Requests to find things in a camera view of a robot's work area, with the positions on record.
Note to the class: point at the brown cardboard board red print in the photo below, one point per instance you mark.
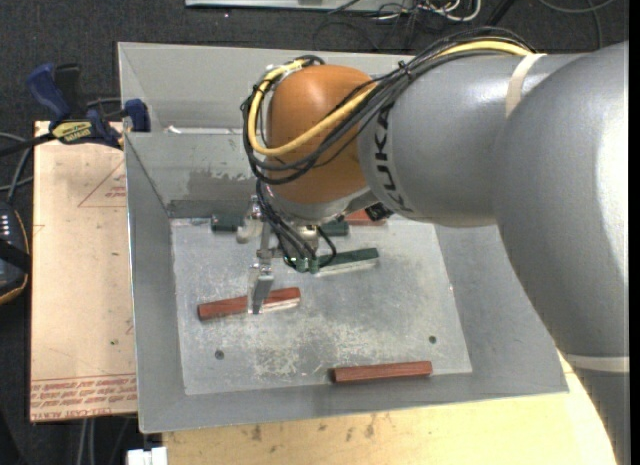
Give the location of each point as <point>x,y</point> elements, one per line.
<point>80,278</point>

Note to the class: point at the grey metal bin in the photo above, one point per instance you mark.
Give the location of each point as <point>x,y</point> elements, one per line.
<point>350,333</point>

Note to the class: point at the red-brown flat block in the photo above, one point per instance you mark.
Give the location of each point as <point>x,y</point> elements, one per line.
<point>382,372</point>
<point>220,309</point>
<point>361,218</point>

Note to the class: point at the dark green flat block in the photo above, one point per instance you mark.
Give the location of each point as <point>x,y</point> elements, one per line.
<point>225,223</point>
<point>357,255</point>
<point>336,228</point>

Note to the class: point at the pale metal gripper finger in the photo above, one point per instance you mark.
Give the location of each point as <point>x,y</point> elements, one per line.
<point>253,293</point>
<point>264,293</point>

